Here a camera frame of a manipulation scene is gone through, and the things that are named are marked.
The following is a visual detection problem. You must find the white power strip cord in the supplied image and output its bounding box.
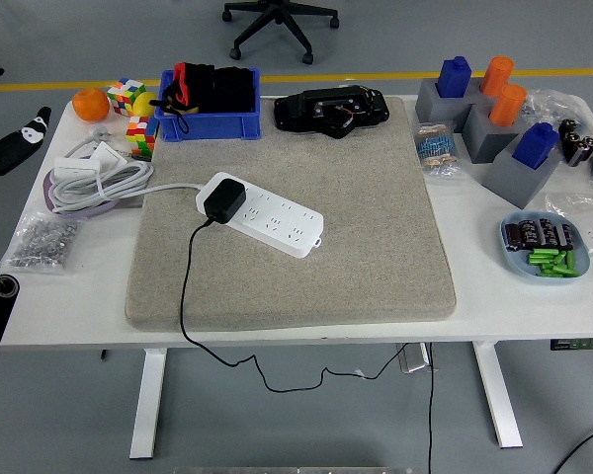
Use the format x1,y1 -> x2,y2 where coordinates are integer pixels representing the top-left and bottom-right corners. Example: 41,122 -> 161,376
47,125 -> 207,214

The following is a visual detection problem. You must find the clear bag of resistors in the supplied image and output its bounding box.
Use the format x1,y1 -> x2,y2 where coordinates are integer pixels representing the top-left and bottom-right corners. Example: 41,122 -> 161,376
413,121 -> 468,184

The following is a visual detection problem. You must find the black hanging cable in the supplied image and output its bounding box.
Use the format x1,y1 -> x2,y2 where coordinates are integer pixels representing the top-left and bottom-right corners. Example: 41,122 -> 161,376
426,343 -> 436,474

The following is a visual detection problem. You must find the grey-brown mat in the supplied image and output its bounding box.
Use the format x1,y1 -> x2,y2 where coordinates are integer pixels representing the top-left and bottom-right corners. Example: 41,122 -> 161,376
124,96 -> 459,333

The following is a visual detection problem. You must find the stickerless puzzle cube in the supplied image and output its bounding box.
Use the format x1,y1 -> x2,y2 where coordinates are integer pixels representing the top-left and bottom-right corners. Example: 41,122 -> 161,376
126,116 -> 159,162

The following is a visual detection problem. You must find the white square box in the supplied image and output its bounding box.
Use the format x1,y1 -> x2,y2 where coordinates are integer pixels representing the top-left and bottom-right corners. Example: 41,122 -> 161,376
89,141 -> 128,172

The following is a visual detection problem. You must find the black red strap bundle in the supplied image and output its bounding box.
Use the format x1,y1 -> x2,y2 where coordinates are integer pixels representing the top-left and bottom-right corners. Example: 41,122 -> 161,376
149,61 -> 216,137

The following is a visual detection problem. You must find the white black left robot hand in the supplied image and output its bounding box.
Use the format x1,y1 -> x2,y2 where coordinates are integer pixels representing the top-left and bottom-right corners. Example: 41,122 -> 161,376
0,67 -> 52,177

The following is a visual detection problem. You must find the black electronic housing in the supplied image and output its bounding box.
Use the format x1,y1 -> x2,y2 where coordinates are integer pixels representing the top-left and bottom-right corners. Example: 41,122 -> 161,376
273,84 -> 390,140

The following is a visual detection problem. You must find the light blue plate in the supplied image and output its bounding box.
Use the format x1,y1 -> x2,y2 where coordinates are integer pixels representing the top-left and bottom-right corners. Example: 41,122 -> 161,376
499,210 -> 592,285

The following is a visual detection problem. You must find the black foam stack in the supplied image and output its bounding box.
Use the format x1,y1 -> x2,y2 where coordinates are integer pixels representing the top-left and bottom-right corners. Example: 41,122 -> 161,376
211,66 -> 257,114

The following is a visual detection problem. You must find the clear bag of screws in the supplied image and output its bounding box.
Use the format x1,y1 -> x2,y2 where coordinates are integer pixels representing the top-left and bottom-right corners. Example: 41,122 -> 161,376
0,211 -> 83,274

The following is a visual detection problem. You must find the orange fruit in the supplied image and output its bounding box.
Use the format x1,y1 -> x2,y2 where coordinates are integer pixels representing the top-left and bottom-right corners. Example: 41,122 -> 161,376
71,87 -> 111,122

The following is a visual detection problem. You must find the table height control panel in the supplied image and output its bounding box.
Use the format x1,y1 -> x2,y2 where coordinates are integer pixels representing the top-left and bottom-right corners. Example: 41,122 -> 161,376
550,338 -> 593,352

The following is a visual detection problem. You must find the white-edged puzzle cube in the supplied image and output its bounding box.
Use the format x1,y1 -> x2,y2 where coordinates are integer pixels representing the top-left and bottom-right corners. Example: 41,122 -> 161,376
107,77 -> 147,119

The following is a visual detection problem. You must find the yellow lemon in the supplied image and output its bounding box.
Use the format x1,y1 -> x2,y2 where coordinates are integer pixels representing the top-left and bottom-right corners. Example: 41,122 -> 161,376
131,91 -> 159,119

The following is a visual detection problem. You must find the black floor cable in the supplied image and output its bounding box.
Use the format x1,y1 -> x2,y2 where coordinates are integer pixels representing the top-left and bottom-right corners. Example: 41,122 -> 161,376
555,422 -> 593,474

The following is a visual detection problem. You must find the silver box under table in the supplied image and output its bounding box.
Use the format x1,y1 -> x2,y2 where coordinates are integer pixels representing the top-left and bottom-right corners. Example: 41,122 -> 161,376
397,343 -> 434,374

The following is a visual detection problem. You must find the orange cylinder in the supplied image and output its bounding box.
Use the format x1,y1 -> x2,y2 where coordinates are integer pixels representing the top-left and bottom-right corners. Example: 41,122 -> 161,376
479,55 -> 516,98
488,83 -> 528,127

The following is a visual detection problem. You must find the flat clear plastic bag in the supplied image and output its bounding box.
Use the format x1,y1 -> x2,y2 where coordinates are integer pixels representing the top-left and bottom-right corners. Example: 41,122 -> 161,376
545,190 -> 593,256

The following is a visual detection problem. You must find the grey block holder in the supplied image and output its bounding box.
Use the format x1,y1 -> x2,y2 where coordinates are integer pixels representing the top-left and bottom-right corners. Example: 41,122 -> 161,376
414,77 -> 490,133
462,101 -> 525,164
481,142 -> 564,209

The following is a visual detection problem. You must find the blue square block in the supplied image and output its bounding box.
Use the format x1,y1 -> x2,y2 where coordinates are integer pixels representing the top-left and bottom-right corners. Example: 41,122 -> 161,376
435,55 -> 473,99
512,121 -> 559,172

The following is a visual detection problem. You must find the thin black plug cord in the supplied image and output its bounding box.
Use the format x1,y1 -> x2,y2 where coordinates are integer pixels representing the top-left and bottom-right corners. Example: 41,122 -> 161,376
179,219 -> 411,394

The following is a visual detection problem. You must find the white flat box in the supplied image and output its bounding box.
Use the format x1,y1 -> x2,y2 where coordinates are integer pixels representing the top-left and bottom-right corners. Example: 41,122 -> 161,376
53,156 -> 101,182

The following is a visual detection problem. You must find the white table leg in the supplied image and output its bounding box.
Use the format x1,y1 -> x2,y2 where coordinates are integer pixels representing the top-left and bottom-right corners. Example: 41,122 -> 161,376
471,340 -> 525,449
129,348 -> 168,460

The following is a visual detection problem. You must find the crumpled clear plastic bag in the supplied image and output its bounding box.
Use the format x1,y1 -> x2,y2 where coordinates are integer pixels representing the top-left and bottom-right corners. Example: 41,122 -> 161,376
521,87 -> 593,130

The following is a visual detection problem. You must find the black plug adapter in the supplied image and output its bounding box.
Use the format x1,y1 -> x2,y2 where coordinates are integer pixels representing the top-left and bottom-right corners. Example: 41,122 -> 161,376
203,179 -> 247,226

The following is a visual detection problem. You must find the blue plastic bin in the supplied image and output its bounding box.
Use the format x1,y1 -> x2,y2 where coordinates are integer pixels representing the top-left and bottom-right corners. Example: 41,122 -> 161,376
153,67 -> 263,141

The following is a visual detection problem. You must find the black office chair base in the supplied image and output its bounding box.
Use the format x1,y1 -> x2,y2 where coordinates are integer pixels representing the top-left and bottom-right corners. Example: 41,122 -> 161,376
221,0 -> 341,65

